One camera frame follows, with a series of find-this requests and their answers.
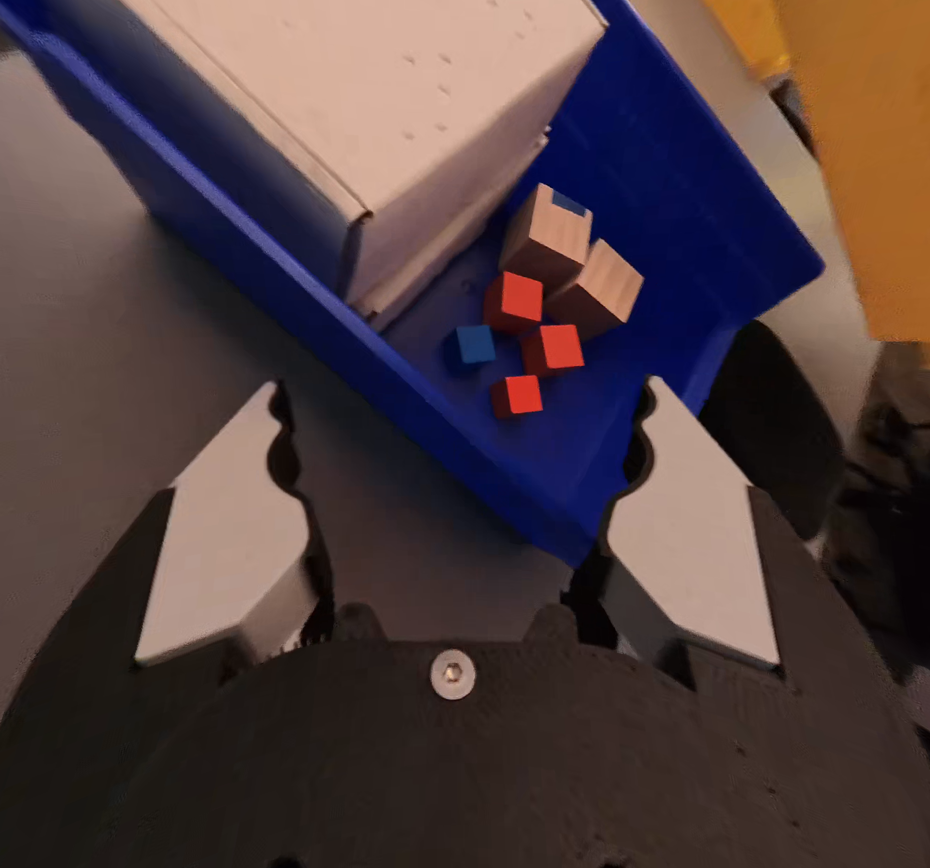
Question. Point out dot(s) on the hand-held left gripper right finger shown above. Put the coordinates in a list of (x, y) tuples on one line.
[(690, 555)]

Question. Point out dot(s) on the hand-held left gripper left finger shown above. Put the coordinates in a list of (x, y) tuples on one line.
[(225, 555)]

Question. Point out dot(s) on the red cube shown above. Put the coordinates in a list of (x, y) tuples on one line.
[(519, 298), (519, 396), (559, 348)]

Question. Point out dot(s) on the pale wooden cube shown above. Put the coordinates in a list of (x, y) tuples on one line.
[(541, 243), (603, 287)]

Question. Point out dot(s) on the blue cube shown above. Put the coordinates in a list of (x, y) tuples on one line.
[(570, 203), (472, 345)]

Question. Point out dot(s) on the blue plastic bin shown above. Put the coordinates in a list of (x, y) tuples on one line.
[(690, 192)]

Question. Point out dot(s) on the yellow plastic bin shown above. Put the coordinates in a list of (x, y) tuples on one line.
[(857, 119)]

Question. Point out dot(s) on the white cardboard box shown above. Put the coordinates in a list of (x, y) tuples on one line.
[(363, 83)]

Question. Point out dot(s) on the black cushion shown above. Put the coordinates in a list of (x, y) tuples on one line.
[(777, 432)]

